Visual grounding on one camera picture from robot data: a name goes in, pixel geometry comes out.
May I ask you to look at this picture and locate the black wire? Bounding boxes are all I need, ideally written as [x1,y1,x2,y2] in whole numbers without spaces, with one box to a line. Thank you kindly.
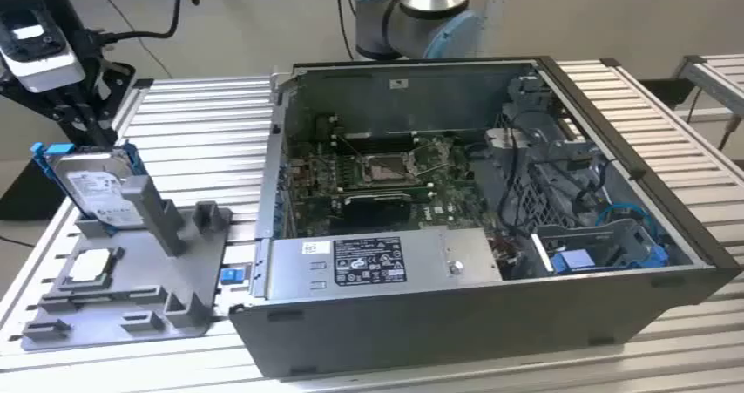
[497,109,582,238]

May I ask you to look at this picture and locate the metal slat side table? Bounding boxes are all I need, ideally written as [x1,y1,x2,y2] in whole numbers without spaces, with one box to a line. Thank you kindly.
[673,55,744,119]

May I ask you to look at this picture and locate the CPU socket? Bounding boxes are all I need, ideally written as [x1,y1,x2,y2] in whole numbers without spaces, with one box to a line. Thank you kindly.
[357,151,421,186]

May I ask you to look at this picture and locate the thick black camera cable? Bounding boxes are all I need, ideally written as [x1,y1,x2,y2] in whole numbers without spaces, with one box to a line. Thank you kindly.
[86,0,186,45]

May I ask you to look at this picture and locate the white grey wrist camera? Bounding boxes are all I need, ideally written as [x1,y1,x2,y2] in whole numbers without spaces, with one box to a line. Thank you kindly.
[0,1,86,93]

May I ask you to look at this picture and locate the black floor cable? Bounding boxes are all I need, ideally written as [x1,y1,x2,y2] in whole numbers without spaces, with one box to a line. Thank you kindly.
[0,233,37,249]

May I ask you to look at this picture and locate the green motherboard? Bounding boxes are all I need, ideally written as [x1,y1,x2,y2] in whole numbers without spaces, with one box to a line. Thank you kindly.
[284,135,502,242]

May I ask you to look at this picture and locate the hard disk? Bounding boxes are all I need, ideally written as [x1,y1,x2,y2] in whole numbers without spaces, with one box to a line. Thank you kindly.
[32,142,148,232]

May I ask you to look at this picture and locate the thin black wall cable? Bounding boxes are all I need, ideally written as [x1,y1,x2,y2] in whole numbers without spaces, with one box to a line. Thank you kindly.
[74,0,177,79]

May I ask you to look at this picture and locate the grey parts rack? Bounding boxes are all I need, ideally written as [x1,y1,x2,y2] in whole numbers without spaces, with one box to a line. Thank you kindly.
[20,174,237,353]

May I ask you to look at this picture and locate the CPU chip silver lid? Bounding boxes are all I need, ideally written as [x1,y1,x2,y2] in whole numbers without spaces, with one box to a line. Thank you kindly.
[65,248,116,284]

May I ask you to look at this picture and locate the black stand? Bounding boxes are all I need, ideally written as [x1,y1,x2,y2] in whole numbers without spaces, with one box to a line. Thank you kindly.
[0,159,66,222]

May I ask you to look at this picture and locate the black flat box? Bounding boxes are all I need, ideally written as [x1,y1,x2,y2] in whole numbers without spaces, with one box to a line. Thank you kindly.
[638,78,696,107]

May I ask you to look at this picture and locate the black graphics card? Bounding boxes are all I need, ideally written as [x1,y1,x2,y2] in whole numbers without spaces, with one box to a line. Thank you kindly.
[340,194,412,231]

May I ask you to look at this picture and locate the grey drive cage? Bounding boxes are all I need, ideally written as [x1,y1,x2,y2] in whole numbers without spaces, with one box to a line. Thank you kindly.
[484,74,606,220]

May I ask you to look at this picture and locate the blue carrier in bay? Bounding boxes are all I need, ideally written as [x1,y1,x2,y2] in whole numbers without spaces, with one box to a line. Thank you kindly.
[550,250,596,275]

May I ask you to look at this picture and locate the silver power supply unit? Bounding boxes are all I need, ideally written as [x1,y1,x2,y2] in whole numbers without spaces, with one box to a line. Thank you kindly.
[254,228,504,302]

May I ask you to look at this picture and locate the black open PC case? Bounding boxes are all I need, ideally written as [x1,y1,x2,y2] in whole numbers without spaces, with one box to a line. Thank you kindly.
[229,55,744,379]

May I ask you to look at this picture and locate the grey disk bay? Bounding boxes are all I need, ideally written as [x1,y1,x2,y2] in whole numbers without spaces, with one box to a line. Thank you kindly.
[525,218,670,277]

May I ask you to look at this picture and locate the blue wire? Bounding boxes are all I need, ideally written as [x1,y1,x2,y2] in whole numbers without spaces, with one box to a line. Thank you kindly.
[597,200,658,238]

